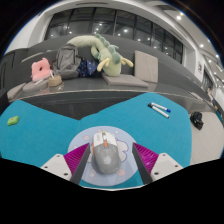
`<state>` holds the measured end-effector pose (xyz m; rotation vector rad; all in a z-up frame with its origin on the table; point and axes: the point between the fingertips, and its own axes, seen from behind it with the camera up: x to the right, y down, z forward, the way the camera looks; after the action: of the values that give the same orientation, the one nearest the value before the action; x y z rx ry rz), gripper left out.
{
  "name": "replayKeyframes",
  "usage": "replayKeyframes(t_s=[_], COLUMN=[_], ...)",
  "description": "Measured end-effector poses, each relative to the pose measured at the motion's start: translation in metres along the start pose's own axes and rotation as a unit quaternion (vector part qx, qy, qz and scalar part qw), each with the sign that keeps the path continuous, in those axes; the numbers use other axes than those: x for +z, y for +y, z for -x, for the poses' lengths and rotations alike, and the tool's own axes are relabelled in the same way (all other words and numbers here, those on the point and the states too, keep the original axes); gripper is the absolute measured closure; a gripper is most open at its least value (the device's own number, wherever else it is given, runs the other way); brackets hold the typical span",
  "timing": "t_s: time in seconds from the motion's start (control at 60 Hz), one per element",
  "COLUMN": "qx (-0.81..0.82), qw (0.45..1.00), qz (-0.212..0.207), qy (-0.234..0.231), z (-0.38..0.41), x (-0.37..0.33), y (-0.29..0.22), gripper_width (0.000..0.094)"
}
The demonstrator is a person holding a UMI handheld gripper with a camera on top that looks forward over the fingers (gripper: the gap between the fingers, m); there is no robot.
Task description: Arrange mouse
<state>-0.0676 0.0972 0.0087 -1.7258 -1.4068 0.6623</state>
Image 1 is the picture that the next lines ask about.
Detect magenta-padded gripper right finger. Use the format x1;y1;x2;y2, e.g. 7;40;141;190
131;142;185;185

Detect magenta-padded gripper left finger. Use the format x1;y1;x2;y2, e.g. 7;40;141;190
40;143;92;186

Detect grey and white computer mouse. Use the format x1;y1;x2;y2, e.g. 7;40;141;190
90;130;122;175

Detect round light blue mouse pad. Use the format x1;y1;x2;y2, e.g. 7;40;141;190
67;125;141;188

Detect white marker with black cap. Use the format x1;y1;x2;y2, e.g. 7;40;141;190
147;103;170;120

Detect white marker with blue cap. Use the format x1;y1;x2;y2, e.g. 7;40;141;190
150;101;172;114

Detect dark grey stepped bench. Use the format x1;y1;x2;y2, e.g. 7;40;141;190
0;34;218;121

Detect black bag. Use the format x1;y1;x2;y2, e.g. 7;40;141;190
189;111;205;131

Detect green eraser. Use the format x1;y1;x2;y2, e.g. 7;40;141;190
7;115;20;127

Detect flat grey seat cushion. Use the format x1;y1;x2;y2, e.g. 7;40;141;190
101;73;150;89

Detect tan round pouch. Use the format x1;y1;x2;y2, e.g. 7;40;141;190
47;74;63;88

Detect round grey cushion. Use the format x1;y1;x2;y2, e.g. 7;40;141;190
22;79;51;93

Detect small flat grey cushion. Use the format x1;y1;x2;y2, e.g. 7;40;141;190
6;82;27;101

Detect upright grey cushion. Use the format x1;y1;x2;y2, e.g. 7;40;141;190
133;50;159;84

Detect dark blue bag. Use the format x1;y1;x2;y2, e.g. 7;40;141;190
77;59;101;78

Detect pink plush pillow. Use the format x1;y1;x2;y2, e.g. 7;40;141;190
30;57;53;83

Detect grey backpack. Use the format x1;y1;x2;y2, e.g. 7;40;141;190
53;43;83;80

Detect green dragon plush toy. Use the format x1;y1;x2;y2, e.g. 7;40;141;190
66;33;134;78

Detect ceiling lights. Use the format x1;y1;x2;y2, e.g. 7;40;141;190
176;12;224;81

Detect dark glass window wall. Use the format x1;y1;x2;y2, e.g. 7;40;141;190
44;7;184;64

